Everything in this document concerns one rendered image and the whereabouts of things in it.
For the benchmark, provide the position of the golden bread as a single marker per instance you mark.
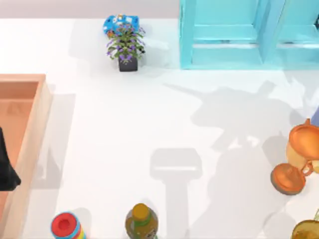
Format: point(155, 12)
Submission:
point(306, 230)

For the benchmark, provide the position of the stack of coloured rings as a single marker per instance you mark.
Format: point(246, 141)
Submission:
point(65, 226)

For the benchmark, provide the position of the yellow-capped juice bottle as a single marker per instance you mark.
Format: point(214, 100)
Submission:
point(141, 221)

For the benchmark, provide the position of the blue printed bag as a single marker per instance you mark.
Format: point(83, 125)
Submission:
point(129, 20)

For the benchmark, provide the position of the light blue rack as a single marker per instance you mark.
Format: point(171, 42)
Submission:
point(224, 53)

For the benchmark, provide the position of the purple flowering plant black pot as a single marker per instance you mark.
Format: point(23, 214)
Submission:
point(127, 47)

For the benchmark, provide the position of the salmon-coloured shallow box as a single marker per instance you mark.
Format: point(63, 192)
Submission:
point(23, 119)

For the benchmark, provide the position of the copper trophy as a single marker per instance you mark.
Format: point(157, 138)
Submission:
point(296, 159)

